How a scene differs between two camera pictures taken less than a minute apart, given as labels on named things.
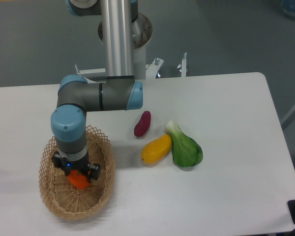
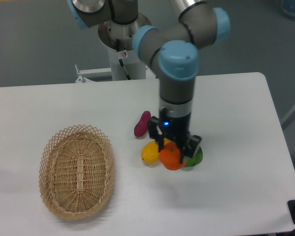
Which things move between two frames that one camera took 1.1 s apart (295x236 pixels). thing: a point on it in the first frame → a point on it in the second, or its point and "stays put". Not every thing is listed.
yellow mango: [156, 150] stays put
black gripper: [93, 169] → [176, 129]
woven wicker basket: [70, 202] stays put
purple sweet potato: [142, 127] stays put
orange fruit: [77, 179] → [170, 156]
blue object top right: [294, 9] stays put
